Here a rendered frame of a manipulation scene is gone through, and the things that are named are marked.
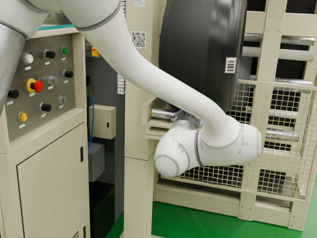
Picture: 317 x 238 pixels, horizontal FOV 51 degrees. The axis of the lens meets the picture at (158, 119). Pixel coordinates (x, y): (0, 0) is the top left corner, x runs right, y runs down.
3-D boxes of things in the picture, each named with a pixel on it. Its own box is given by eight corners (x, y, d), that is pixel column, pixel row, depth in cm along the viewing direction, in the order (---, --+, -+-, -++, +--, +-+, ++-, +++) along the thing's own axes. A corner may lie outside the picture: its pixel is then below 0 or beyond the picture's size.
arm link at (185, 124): (165, 124, 101) (170, 116, 106) (165, 150, 105) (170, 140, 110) (195, 128, 98) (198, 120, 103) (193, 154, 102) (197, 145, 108)
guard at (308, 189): (160, 178, 218) (165, 72, 195) (161, 176, 219) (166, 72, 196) (307, 204, 196) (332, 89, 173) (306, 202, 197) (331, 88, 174)
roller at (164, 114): (148, 118, 154) (148, 109, 152) (151, 114, 158) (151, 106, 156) (224, 128, 145) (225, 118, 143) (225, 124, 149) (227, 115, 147)
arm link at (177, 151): (168, 156, 105) (208, 152, 101) (154, 185, 92) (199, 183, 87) (159, 126, 101) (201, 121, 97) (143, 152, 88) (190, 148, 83)
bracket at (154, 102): (140, 125, 152) (141, 104, 148) (163, 102, 188) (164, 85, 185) (147, 126, 151) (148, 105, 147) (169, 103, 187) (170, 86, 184)
